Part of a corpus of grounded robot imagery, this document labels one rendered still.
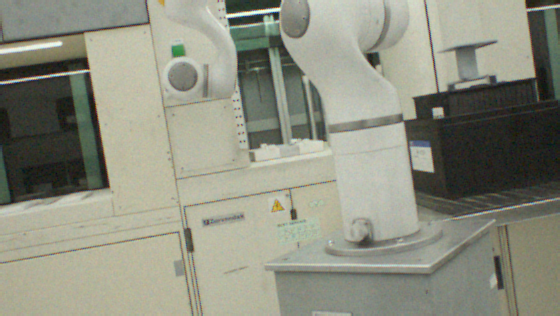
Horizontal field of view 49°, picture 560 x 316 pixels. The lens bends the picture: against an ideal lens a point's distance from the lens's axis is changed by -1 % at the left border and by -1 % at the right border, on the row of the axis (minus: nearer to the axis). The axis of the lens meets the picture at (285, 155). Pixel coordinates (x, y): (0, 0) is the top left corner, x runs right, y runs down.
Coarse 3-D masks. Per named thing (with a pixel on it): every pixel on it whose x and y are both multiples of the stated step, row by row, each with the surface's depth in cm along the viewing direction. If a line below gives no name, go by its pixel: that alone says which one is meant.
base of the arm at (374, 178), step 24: (336, 144) 97; (360, 144) 94; (384, 144) 94; (336, 168) 98; (360, 168) 94; (384, 168) 94; (408, 168) 97; (360, 192) 95; (384, 192) 94; (408, 192) 96; (360, 216) 95; (384, 216) 94; (408, 216) 96; (336, 240) 102; (360, 240) 94; (384, 240) 95; (408, 240) 93; (432, 240) 94
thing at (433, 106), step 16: (448, 48) 140; (464, 48) 141; (464, 64) 141; (464, 80) 143; (496, 80) 131; (512, 80) 132; (528, 80) 132; (416, 96) 150; (432, 96) 139; (448, 96) 131; (464, 96) 132; (480, 96) 132; (496, 96) 133; (512, 96) 133; (528, 96) 134; (416, 112) 152; (432, 112) 141; (448, 112) 132; (464, 112) 132
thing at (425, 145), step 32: (416, 128) 142; (448, 128) 128; (480, 128) 129; (512, 128) 130; (544, 128) 131; (416, 160) 146; (448, 160) 129; (480, 160) 129; (512, 160) 130; (544, 160) 131; (448, 192) 129; (480, 192) 130
